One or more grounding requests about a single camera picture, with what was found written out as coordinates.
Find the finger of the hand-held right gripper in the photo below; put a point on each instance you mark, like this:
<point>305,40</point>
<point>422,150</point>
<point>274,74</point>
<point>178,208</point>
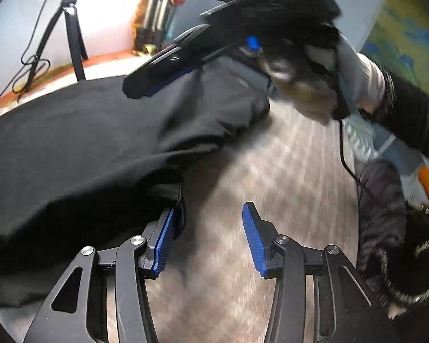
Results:
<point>153,75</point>
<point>228,4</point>

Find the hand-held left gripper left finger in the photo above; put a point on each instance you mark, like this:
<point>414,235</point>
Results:
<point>161,244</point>

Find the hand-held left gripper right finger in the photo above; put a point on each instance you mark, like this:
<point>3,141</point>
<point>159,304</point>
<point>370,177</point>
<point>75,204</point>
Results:
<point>253,243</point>

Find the black pants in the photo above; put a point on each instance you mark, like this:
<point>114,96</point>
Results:
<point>85,143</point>

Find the person's right forearm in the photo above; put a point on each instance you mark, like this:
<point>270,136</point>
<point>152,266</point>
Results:
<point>414,114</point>

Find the person's right hand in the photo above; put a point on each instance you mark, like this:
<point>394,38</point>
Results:
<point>361,75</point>

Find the orange fringed cloth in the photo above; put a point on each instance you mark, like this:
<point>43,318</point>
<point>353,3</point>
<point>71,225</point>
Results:
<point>143,7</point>

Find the black tripod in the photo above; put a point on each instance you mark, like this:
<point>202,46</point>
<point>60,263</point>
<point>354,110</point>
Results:
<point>71,21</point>

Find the person's dark knitted clothing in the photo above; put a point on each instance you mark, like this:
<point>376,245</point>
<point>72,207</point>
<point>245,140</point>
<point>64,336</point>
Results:
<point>382,214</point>

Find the white ribbed object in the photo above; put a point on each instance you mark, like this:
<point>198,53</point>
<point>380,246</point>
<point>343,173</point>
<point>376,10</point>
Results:
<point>359,139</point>

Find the green and blue wall poster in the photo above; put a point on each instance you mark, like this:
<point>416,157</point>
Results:
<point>407,25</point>

